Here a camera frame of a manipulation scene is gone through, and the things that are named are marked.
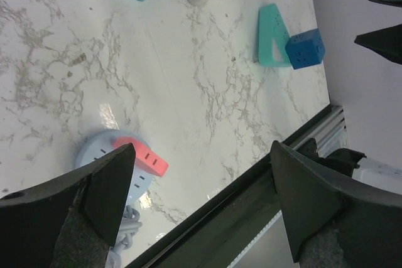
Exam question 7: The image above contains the teal wedge-shaped socket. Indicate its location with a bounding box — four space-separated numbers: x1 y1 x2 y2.
257 3 291 67

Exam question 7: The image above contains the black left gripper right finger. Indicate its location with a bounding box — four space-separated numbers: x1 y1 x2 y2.
271 141 401 267

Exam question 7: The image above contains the blue cube socket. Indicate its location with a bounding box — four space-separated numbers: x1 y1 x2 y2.
285 28 325 70

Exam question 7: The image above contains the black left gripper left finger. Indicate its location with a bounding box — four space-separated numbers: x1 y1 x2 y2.
1 144 136 267

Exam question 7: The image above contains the light blue round socket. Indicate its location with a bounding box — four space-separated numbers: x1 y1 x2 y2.
74 129 153 205

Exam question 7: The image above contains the pink plug adapter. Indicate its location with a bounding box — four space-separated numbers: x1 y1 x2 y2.
112 136 169 177

